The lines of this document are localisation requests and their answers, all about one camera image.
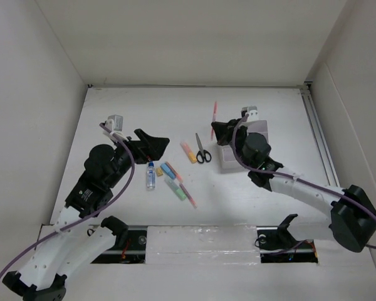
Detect orange yellow-capped highlighter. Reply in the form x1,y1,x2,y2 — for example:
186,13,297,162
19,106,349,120
180,142,197,164

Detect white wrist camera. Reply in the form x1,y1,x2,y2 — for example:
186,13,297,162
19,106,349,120
105,115,123,132
241,106,259,122

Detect white foam front block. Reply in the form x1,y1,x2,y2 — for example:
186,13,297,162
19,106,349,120
145,226,261,266

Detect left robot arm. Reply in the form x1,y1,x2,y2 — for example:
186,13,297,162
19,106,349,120
0,128,170,300

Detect blue spray bottle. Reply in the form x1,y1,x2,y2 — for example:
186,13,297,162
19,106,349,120
147,161,156,191

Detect aluminium side rail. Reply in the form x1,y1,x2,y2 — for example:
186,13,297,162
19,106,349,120
299,82,340,186

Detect red highlighter pen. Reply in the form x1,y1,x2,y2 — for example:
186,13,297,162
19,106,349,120
211,101,217,141

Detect orange pen beside tape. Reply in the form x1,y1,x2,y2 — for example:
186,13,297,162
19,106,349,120
165,161,183,183

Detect green highlighter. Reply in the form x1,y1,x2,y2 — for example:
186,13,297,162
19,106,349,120
165,176,187,201

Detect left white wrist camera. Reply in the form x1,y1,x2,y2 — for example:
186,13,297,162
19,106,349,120
105,115,123,132

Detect black handled scissors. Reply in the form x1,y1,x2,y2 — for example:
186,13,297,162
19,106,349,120
196,133,212,164

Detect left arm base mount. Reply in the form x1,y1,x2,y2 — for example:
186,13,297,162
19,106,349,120
92,216,148,264

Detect pink red pen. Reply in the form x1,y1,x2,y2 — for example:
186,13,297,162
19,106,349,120
179,183,197,209

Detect yellow eraser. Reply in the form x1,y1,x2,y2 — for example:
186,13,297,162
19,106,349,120
155,167,163,176

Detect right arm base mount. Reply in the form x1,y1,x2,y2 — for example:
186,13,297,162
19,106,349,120
254,214,318,263

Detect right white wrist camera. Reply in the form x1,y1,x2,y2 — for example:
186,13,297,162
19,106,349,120
241,106,259,122

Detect white six-slot organizer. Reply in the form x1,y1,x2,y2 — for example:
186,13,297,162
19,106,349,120
219,120,271,171

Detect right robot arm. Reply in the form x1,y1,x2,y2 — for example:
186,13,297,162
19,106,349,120
211,115,376,253

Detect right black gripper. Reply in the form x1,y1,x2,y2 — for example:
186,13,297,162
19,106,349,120
212,118,251,169

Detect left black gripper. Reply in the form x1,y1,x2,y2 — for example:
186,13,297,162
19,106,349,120
107,129,169,188

